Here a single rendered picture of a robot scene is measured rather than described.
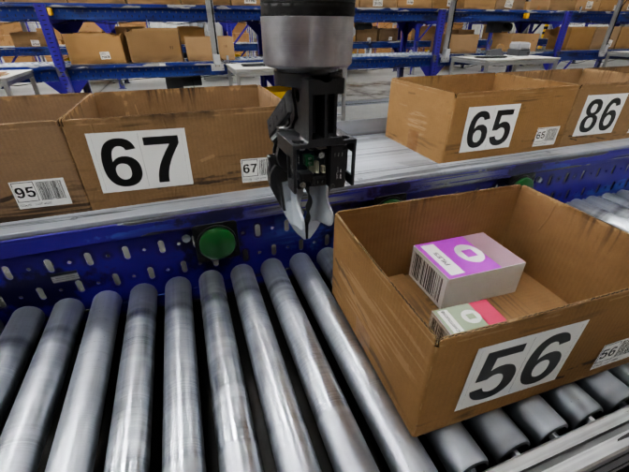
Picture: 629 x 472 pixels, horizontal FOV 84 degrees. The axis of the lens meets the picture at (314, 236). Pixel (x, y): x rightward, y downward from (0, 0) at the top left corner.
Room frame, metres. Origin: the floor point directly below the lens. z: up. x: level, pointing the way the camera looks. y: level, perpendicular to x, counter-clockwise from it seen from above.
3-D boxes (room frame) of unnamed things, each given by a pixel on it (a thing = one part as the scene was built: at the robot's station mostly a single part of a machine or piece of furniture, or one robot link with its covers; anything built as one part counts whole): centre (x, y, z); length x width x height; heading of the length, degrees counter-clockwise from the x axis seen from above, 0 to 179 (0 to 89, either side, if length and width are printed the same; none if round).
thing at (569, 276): (0.43, -0.26, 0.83); 0.39 x 0.29 x 0.17; 108
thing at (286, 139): (0.39, 0.00, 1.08); 0.09 x 0.08 x 0.12; 21
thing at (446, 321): (0.39, -0.24, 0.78); 0.10 x 0.06 x 0.05; 106
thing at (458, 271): (0.53, -0.28, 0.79); 0.16 x 0.11 x 0.07; 108
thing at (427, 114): (1.05, -0.46, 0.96); 0.39 x 0.29 x 0.17; 110
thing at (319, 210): (0.40, -0.01, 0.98); 0.06 x 0.03 x 0.09; 21
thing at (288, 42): (0.40, 0.00, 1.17); 0.10 x 0.09 x 0.05; 111
